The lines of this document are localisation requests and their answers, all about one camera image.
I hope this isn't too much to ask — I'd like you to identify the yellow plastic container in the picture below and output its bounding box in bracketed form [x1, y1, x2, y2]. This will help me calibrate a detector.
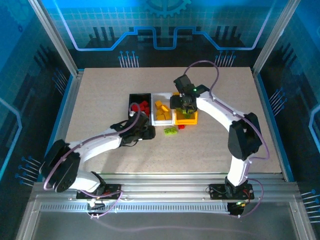
[172, 91, 199, 126]

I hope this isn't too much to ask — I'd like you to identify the white plastic container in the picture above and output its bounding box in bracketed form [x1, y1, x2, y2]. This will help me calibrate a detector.
[150, 92, 176, 126]

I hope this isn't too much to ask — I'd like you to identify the black plastic container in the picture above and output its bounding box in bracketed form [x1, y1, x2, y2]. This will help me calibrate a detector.
[128, 92, 153, 126]

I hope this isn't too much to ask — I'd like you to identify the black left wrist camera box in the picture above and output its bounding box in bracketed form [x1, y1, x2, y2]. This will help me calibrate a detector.
[126, 112, 150, 129]

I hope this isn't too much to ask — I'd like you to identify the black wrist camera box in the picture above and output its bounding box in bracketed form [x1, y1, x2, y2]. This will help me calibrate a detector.
[173, 74, 194, 95]
[126, 112, 150, 129]

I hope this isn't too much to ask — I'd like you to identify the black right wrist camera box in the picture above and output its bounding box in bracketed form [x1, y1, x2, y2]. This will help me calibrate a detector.
[173, 74, 194, 95]

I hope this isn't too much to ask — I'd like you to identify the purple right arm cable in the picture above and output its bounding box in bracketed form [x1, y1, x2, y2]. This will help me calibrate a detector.
[183, 59, 272, 219]

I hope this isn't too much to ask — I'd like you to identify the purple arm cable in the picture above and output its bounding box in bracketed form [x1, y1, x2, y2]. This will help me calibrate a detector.
[43, 109, 141, 221]
[183, 59, 272, 219]

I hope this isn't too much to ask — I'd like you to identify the aluminium front rail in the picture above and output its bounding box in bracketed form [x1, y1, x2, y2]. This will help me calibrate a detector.
[31, 171, 302, 204]

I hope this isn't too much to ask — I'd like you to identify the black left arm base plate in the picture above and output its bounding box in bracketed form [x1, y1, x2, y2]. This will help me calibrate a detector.
[75, 183, 123, 201]

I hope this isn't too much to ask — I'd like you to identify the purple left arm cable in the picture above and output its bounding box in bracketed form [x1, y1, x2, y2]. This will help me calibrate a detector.
[43, 109, 141, 221]

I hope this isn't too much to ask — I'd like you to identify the slotted grey cable duct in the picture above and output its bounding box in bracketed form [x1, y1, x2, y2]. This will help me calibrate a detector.
[39, 203, 232, 214]

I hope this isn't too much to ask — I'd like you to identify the aluminium table side rail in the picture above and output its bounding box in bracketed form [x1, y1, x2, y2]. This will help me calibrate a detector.
[251, 69, 291, 182]
[49, 71, 85, 153]

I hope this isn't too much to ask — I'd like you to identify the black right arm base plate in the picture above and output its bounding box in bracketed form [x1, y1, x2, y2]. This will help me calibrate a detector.
[208, 183, 255, 201]

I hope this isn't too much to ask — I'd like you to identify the aluminium frame post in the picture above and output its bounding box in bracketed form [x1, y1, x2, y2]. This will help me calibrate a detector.
[251, 0, 302, 77]
[28, 0, 85, 77]

